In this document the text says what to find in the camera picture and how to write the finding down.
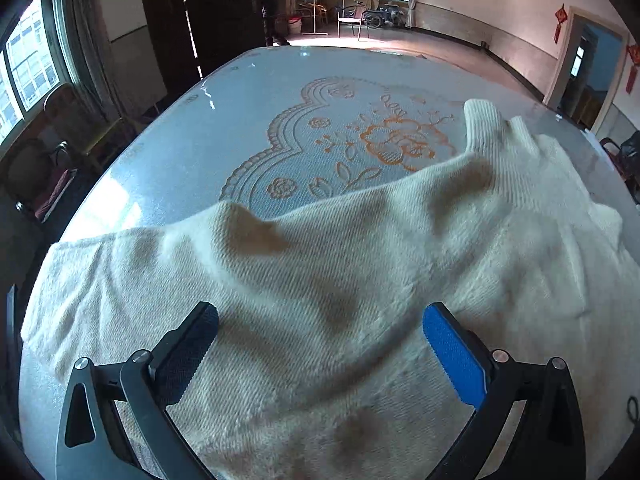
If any dark wooden armchair red cushion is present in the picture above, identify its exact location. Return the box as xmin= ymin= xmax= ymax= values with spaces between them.
xmin=1 ymin=84 xmax=126 ymax=224

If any metal frame chair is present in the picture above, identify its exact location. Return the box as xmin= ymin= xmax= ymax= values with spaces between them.
xmin=336 ymin=3 xmax=369 ymax=40

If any blue floral lace tablecloth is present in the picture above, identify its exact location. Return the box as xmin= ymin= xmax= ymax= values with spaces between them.
xmin=50 ymin=47 xmax=639 ymax=267

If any black office chair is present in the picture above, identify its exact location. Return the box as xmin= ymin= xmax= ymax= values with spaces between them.
xmin=600 ymin=130 xmax=640 ymax=204

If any red Chinese knot left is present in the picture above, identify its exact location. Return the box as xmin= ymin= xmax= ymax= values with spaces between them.
xmin=553 ymin=4 xmax=568 ymax=44

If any person standing in background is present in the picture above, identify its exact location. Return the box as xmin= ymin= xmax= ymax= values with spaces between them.
xmin=260 ymin=0 xmax=288 ymax=47

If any red chinese knot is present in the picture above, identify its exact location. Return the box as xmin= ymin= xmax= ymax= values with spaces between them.
xmin=553 ymin=4 xmax=568 ymax=44
xmin=625 ymin=44 xmax=640 ymax=94

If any red Chinese knot right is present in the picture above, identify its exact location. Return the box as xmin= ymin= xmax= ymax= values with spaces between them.
xmin=625 ymin=44 xmax=640 ymax=94

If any cream knitted sweater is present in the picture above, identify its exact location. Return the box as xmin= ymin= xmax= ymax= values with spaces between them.
xmin=22 ymin=100 xmax=639 ymax=479

